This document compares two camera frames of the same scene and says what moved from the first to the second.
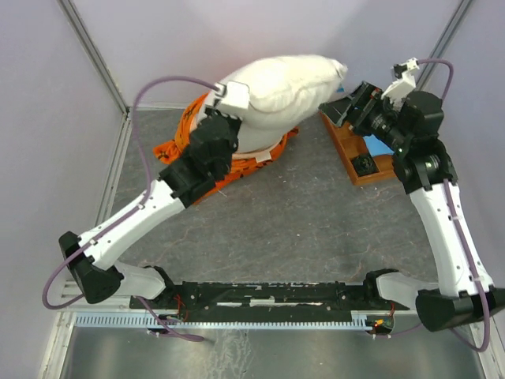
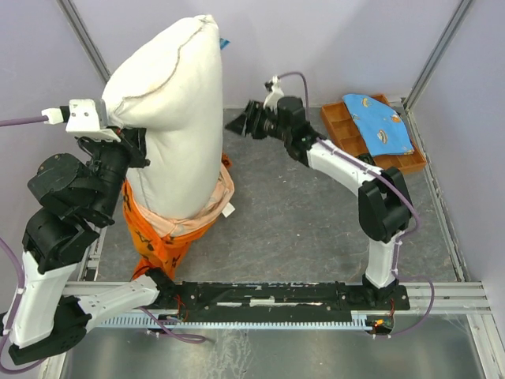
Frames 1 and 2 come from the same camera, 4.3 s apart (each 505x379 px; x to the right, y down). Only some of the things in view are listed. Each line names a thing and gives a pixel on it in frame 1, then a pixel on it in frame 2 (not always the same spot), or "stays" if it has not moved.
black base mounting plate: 223,299 stays
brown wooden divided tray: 350,145 stays
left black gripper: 235,121 -> 132,142
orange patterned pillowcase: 168,151 -> 161,243
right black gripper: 365,98 -> 247,122
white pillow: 283,94 -> 170,83
